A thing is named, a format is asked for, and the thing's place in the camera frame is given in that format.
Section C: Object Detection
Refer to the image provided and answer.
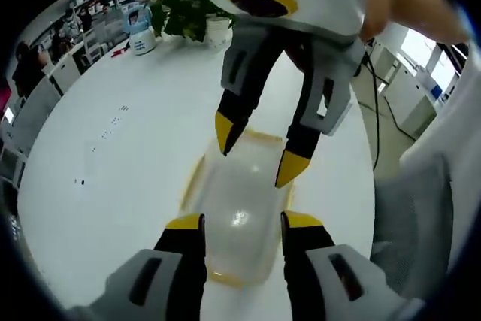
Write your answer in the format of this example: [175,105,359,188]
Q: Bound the white plant pot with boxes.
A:
[205,16,234,48]

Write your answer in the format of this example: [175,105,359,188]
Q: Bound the blue and white bottle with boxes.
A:
[122,1,157,56]

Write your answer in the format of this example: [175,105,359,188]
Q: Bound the clear plastic tray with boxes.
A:
[179,129,296,288]

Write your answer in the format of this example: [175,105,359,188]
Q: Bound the black floor cable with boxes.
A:
[381,89,418,141]

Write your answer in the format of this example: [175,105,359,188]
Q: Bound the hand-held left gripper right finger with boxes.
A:
[280,210,429,321]

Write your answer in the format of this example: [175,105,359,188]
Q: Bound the green potted plant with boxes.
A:
[148,0,237,42]

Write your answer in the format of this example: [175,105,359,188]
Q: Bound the bright window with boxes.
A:
[400,27,439,70]

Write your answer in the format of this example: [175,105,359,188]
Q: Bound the white cabinets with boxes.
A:
[370,44,439,138]

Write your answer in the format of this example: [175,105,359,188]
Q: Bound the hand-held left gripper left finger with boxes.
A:
[71,213,208,321]

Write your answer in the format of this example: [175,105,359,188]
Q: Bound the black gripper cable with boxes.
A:
[362,48,383,171]

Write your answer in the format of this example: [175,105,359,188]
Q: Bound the person's right hand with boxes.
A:
[360,0,405,42]

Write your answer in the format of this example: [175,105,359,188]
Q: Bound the white office chair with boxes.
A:
[370,46,481,299]

